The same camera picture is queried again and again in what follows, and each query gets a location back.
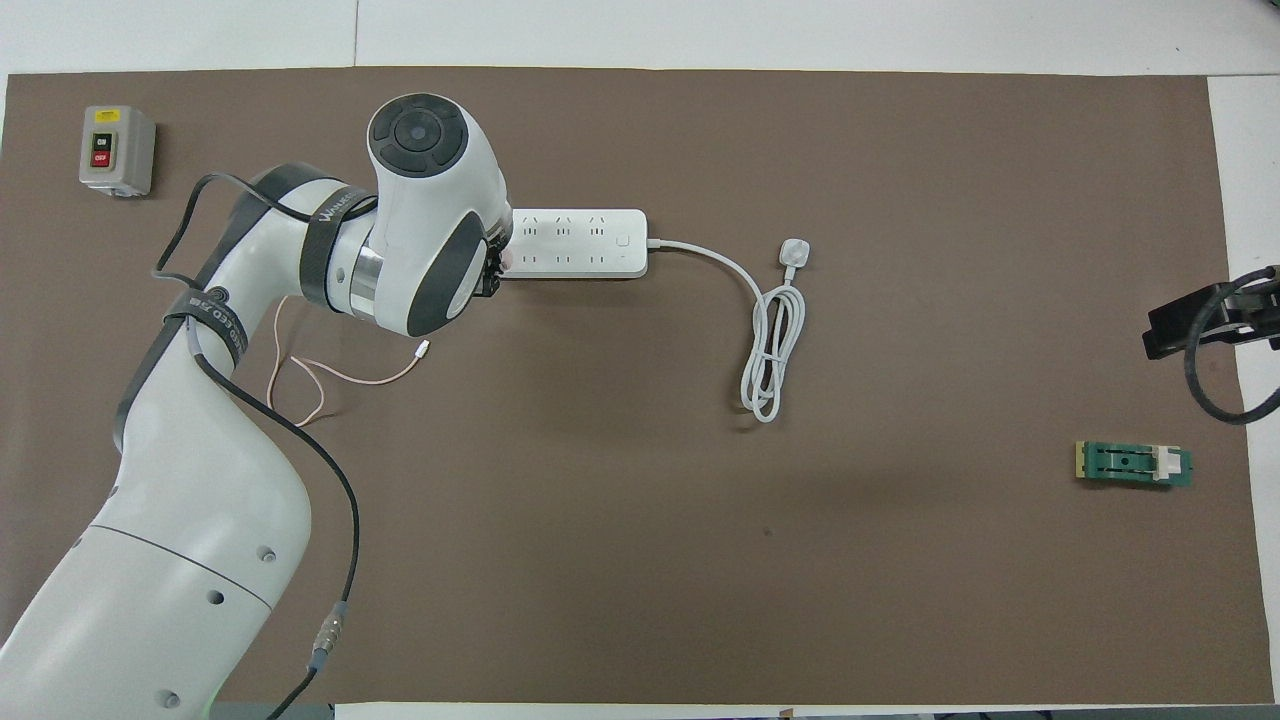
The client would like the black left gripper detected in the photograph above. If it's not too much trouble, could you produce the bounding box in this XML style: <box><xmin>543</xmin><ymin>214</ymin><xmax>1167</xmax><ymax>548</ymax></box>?
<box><xmin>478</xmin><ymin>226</ymin><xmax>514</xmax><ymax>299</ymax></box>

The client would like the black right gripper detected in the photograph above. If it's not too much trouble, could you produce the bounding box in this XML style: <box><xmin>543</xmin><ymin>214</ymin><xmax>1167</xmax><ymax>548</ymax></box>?
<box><xmin>1143</xmin><ymin>265</ymin><xmax>1280</xmax><ymax>361</ymax></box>

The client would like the pink charging cable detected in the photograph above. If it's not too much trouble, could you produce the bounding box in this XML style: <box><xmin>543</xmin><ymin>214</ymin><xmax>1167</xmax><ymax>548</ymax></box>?
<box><xmin>267</xmin><ymin>295</ymin><xmax>431</xmax><ymax>426</ymax></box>

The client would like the white power strip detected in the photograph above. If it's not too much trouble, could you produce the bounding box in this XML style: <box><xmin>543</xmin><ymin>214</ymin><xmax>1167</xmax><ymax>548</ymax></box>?
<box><xmin>500</xmin><ymin>208</ymin><xmax>649</xmax><ymax>280</ymax></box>

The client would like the green circuit board module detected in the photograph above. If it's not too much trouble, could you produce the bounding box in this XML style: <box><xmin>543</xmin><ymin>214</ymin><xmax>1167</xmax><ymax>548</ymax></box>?
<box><xmin>1075</xmin><ymin>440</ymin><xmax>1194</xmax><ymax>490</ymax></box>

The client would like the brown table mat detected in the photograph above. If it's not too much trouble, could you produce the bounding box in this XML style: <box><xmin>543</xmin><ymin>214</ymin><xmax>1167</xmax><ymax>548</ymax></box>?
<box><xmin>0</xmin><ymin>67</ymin><xmax>1276</xmax><ymax>706</ymax></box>

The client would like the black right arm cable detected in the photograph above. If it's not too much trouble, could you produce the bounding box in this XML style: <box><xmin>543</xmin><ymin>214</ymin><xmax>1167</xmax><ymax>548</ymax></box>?
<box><xmin>1185</xmin><ymin>290</ymin><xmax>1280</xmax><ymax>426</ymax></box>

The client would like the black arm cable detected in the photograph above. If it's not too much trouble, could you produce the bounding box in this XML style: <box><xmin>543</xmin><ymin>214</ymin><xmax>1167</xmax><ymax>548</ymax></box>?
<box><xmin>1185</xmin><ymin>290</ymin><xmax>1280</xmax><ymax>426</ymax></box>
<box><xmin>150</xmin><ymin>172</ymin><xmax>361</xmax><ymax>720</ymax></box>

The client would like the white power strip cord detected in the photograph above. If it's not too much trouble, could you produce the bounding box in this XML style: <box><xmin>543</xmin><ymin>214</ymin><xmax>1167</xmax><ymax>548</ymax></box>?
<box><xmin>645</xmin><ymin>237</ymin><xmax>807</xmax><ymax>424</ymax></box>

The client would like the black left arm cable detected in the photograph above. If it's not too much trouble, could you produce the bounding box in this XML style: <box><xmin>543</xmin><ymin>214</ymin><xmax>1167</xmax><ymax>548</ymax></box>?
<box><xmin>150</xmin><ymin>172</ymin><xmax>361</xmax><ymax>720</ymax></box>

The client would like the grey on-off switch box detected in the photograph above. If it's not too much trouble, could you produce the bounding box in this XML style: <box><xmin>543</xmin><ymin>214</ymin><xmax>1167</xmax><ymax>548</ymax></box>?
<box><xmin>79</xmin><ymin>105</ymin><xmax>157</xmax><ymax>198</ymax></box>

